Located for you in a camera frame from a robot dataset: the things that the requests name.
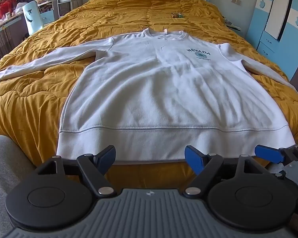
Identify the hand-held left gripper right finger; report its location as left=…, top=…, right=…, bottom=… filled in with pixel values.
left=184, top=145, right=264, bottom=199

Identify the cluttered desk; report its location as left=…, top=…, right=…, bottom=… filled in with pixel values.
left=0, top=11, right=25, bottom=66

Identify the red bag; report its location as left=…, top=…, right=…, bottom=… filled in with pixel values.
left=0, top=0, right=16, bottom=18

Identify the light blue chair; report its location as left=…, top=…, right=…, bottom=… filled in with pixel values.
left=22, top=0, right=45, bottom=36

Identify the white sweatshirt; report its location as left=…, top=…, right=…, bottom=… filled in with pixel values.
left=0, top=28, right=296, bottom=161

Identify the mustard yellow quilt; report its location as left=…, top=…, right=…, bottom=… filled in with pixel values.
left=0, top=0, right=298, bottom=186

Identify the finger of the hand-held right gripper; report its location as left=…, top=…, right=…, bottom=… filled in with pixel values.
left=254, top=144, right=298, bottom=165

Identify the person's grey clothing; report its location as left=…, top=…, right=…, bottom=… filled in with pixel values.
left=0, top=135, right=41, bottom=238

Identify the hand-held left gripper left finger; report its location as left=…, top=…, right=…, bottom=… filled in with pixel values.
left=37, top=145, right=117, bottom=198

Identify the blue and white wardrobe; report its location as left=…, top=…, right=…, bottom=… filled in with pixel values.
left=246, top=0, right=298, bottom=80

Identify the grey metal rack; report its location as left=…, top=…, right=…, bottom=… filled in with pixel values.
left=57, top=0, right=83, bottom=20

